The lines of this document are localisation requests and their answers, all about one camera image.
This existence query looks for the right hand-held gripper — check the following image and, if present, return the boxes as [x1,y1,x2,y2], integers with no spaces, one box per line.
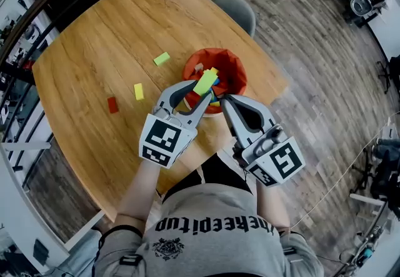
[221,94,306,188]

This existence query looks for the person's left forearm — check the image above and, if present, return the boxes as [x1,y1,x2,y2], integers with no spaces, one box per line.
[116,158,159,233]

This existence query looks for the grey printed t-shirt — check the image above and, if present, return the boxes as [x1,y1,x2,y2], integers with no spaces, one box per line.
[93,183,326,277]

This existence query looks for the person's right forearm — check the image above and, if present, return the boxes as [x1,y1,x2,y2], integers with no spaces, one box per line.
[256,180,291,233]

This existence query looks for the red block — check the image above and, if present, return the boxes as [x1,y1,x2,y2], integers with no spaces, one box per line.
[107,96,120,114]

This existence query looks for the white bucket with orange liner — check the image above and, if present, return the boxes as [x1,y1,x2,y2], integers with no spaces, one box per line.
[181,47,248,118]

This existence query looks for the grey chair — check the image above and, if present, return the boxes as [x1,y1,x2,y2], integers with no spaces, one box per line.
[211,0,257,38]

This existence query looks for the long white desk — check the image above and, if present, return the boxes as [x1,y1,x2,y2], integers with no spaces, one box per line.
[307,0,400,61]

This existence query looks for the small black device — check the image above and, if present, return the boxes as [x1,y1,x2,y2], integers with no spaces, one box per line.
[32,239,50,266]

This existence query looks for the black trousers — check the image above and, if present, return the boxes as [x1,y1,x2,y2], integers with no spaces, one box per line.
[162,153,253,203]

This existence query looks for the white table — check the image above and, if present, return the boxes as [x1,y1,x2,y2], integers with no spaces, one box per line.
[0,141,106,273]

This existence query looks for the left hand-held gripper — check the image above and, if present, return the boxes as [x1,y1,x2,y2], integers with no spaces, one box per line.
[138,79,213,170]

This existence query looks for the silver round device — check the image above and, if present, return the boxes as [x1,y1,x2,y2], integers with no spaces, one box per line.
[349,0,376,18]

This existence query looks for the yellow block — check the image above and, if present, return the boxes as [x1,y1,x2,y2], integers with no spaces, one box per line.
[133,83,146,101]

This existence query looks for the white floor cable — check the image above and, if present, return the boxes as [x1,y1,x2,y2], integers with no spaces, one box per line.
[289,111,400,229]

